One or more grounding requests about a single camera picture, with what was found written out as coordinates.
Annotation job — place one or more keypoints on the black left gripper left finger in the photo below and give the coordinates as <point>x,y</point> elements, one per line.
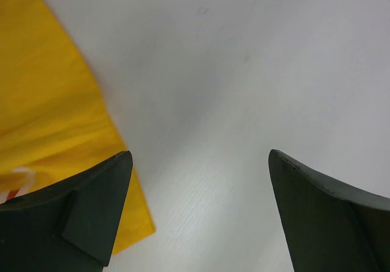
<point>70,225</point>

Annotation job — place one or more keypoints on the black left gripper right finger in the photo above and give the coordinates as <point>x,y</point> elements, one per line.
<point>328,225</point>

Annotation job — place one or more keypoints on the yellow Pikachu placemat cloth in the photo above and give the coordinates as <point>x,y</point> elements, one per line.
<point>53,118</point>

